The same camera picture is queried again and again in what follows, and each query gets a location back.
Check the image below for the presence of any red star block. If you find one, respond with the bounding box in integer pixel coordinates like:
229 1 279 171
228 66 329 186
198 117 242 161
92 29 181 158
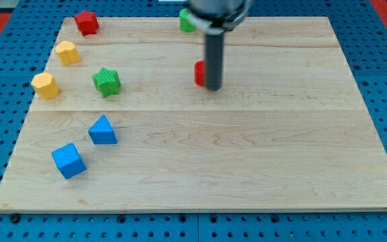
74 10 99 36

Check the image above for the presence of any light wooden board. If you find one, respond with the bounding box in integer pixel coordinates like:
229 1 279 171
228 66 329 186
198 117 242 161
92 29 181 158
0 17 387 214

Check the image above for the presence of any yellow hexagon block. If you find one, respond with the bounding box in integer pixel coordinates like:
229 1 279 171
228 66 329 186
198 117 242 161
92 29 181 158
31 72 60 100

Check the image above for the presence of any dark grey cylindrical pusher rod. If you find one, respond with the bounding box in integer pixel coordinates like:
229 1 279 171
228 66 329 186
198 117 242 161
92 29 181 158
204 33 224 91

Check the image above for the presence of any green circle block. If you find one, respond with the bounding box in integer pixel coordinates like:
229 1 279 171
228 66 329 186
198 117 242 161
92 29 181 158
179 8 196 32

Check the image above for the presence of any blue triangle block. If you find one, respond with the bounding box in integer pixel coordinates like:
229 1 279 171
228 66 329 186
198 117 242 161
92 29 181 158
88 115 118 145

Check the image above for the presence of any blue cube block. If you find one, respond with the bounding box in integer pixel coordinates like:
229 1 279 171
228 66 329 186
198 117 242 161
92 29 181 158
51 143 87 179

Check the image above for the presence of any yellow heart block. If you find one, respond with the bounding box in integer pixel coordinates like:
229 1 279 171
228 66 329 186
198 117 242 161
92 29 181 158
55 41 81 65

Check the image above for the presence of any green star block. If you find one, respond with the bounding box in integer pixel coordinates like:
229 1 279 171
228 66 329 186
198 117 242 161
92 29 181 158
91 67 121 98

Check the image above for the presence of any red circle block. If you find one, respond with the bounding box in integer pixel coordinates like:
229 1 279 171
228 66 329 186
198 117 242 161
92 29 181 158
194 60 205 87

